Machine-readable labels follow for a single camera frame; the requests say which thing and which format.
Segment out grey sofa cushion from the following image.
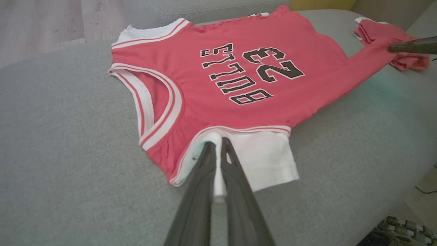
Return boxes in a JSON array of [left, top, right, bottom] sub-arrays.
[[123, 0, 291, 29]]

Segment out yellow cushion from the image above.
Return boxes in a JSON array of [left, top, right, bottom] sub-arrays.
[[290, 0, 357, 11]]

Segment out thin black floor cable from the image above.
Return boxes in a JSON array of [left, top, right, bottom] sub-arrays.
[[414, 164, 437, 195]]

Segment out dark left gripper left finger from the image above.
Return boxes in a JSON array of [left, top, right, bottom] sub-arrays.
[[163, 141, 217, 246]]

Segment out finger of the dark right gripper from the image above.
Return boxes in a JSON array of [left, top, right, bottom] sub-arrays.
[[388, 36, 437, 55]]

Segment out red Bulls jersey white sleeves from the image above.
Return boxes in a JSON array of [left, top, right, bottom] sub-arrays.
[[108, 4, 398, 202]]

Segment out black white patterned rug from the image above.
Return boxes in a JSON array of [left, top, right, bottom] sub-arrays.
[[357, 215, 437, 246]]

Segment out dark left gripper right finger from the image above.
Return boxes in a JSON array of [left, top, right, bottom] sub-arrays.
[[221, 137, 276, 246]]

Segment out red white basketball shorts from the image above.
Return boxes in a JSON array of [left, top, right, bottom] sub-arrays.
[[352, 16, 431, 71]]

